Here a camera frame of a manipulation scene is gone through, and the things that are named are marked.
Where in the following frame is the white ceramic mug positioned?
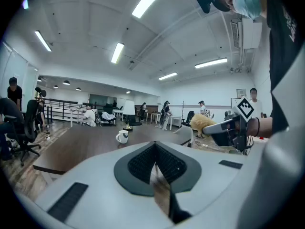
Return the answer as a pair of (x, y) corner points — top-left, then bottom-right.
(115, 130), (130, 145)

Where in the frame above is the white plastic chair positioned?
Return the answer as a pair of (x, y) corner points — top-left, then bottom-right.
(173, 125), (193, 148)

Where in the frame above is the black wristband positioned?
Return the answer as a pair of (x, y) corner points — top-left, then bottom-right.
(254, 117), (261, 137)

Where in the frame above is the blue face mask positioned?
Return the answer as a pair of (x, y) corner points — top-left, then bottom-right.
(231, 0), (263, 20)

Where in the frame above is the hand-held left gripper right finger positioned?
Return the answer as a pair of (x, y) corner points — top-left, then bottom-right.
(154, 141), (248, 225)

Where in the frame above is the person's black t-shirt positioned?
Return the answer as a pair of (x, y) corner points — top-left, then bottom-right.
(263, 0), (305, 135)

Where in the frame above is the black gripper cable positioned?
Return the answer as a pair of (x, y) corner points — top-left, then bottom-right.
(245, 135), (254, 155)

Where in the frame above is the black head camera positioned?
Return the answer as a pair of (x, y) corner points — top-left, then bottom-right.
(195, 0), (213, 14)

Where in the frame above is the white table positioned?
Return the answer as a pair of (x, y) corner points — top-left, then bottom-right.
(168, 115), (183, 131)
(145, 112), (162, 124)

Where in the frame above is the white shade brass table lamp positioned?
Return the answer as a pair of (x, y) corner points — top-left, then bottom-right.
(122, 100), (137, 131)

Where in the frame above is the white air conditioner unit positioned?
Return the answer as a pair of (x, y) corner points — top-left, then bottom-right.
(242, 18), (263, 49)

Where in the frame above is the black and white railing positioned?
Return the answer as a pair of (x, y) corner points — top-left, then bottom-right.
(35, 98), (105, 126)

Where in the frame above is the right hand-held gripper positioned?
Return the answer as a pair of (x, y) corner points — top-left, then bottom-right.
(202, 96), (256, 155)

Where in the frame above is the person's right hand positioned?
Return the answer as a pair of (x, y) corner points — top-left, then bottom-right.
(234, 119), (256, 137)

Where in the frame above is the white whiteboard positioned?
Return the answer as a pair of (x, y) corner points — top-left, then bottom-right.
(230, 97), (251, 109)

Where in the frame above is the tan bristle brush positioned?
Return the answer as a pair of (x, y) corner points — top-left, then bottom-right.
(190, 114), (217, 137)

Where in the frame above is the dark green wall board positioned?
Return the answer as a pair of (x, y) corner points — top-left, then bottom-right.
(88, 94), (117, 104)

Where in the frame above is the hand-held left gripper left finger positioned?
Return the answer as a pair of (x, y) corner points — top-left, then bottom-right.
(16, 141), (176, 229)

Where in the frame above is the person's right forearm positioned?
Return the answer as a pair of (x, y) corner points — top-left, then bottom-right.
(254, 116), (274, 139)

